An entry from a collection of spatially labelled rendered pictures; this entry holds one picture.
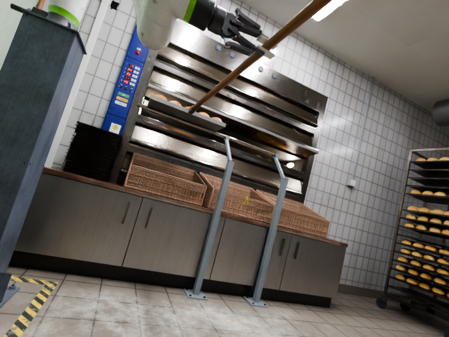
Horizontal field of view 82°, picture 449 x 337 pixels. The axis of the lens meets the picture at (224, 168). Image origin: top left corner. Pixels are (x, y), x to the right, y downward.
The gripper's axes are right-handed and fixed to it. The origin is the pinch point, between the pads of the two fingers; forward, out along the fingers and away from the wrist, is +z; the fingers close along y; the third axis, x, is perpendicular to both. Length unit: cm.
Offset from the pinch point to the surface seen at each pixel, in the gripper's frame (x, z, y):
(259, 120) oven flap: -155, 78, -35
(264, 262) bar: -94, 85, 89
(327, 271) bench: -99, 151, 87
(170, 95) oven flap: -143, -13, -19
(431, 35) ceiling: -73, 184, -142
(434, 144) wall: -153, 350, -102
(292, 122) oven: -155, 117, -47
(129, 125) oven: -155, -36, 14
